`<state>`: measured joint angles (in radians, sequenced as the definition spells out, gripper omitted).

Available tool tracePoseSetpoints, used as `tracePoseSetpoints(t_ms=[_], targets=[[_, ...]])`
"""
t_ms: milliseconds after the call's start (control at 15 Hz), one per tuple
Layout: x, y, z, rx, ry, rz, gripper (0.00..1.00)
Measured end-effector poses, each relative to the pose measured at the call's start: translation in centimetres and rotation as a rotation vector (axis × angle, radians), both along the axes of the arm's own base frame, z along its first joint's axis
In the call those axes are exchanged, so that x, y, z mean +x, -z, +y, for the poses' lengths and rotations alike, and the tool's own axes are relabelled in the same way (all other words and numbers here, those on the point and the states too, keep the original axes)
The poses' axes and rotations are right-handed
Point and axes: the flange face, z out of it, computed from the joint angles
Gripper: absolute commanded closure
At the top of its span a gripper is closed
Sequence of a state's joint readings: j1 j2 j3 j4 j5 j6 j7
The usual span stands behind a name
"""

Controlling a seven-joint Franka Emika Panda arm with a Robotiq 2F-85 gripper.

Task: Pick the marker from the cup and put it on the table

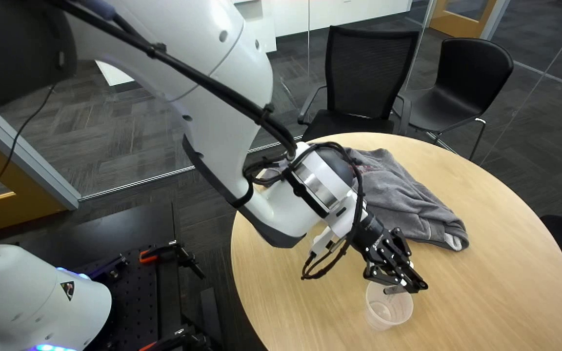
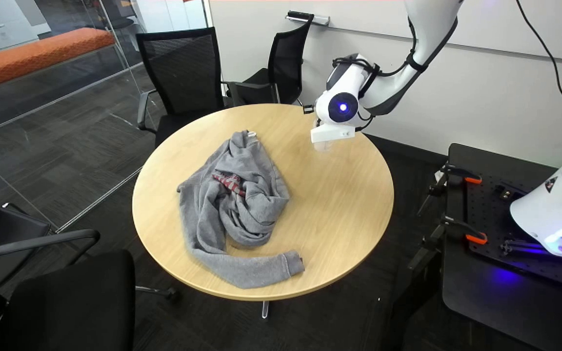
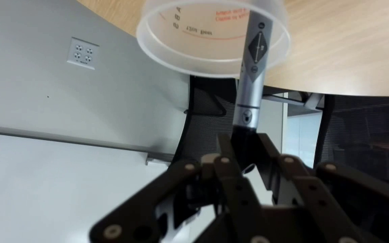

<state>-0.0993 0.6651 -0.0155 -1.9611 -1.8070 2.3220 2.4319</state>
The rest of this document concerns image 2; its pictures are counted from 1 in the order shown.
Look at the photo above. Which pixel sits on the white gripper block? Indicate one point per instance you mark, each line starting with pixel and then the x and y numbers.
pixel 335 133

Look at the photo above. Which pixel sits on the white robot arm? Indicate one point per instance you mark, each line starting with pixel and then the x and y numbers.
pixel 555 207

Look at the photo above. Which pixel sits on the black mesh office chair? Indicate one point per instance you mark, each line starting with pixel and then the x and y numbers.
pixel 284 61
pixel 184 70

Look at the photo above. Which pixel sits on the grey hooded sweatshirt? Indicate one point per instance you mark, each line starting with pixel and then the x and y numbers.
pixel 239 201

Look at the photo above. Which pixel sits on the whiteboard eraser on ledge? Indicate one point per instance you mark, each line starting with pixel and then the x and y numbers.
pixel 309 18

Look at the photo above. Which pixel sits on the orange black bar clamp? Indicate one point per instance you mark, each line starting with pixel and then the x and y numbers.
pixel 454 234
pixel 456 176

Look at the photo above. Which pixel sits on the metal table leg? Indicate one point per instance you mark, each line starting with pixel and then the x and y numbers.
pixel 264 310

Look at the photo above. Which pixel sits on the black perforated robot platform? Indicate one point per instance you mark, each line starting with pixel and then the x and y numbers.
pixel 502 285

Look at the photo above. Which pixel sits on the orange upholstered bench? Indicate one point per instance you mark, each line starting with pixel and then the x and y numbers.
pixel 30 57

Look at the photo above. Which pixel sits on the glass partition with metal rail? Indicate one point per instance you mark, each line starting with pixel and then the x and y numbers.
pixel 67 129

